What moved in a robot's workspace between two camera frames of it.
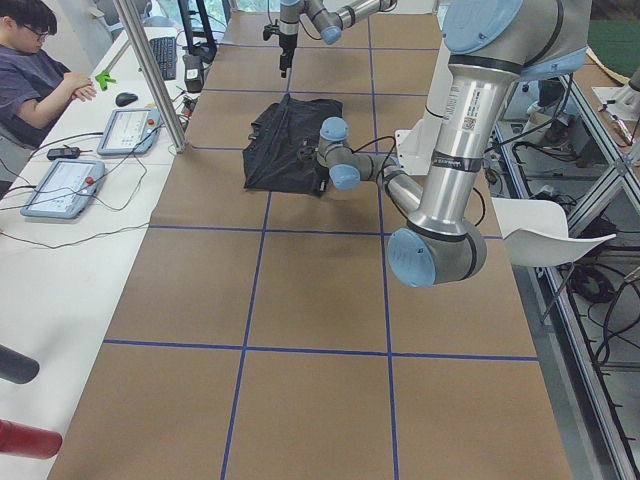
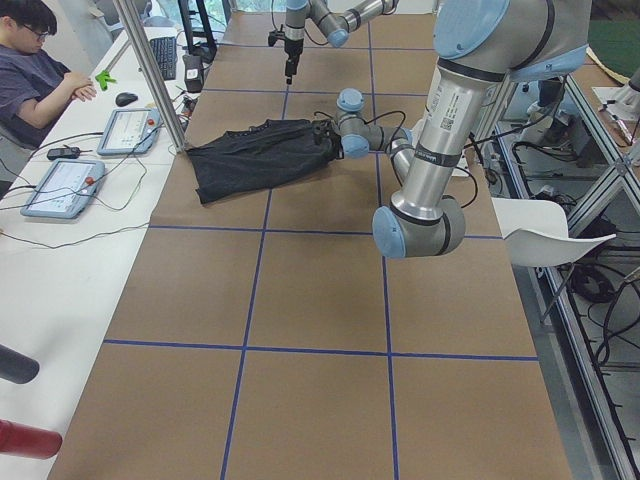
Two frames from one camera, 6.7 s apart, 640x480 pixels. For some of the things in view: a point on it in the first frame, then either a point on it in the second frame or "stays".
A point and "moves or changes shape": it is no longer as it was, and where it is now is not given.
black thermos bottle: [17, 367] stays
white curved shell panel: [535, 232] stays
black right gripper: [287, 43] to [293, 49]
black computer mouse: [125, 98] stays
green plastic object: [104, 78] stays
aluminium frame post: [152, 75] stays
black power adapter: [63, 153] stays
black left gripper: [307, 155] to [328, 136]
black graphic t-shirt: [281, 154] moves or changes shape
